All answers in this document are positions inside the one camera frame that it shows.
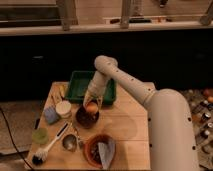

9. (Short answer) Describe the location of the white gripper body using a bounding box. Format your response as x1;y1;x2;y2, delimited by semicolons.
87;71;110;97

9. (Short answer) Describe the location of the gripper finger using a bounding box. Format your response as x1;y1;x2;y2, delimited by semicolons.
97;96;103;110
83;93;91;107

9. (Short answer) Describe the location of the orange apple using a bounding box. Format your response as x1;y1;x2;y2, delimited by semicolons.
86;102;98;115

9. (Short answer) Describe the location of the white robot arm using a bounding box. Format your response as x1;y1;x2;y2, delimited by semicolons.
83;55;199;171

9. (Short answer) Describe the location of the dark purple bowl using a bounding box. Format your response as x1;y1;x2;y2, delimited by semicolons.
76;106;99;129

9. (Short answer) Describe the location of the orange bowl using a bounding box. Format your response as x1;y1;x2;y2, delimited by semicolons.
83;134;116;170

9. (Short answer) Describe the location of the green plastic tray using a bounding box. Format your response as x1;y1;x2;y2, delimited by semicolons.
65;71;116;105

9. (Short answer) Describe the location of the white round container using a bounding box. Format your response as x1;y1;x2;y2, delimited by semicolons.
56;100;71;118

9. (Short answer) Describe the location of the yellow banana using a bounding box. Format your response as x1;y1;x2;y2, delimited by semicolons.
59;85;65;99

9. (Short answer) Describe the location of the metal spoon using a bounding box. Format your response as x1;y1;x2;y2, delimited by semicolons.
70;121;84;149

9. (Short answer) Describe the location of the small metal cup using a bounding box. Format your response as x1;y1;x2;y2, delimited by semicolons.
62;134;77;152

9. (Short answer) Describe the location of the grey cloth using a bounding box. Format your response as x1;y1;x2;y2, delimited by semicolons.
98;138;116;170

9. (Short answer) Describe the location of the green cup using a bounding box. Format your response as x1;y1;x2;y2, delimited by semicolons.
32;128;48;145

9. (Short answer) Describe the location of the white dish brush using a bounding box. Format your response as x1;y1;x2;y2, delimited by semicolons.
32;123;69;165

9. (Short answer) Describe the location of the black cable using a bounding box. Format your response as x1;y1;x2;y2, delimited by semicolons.
0;107;36;171

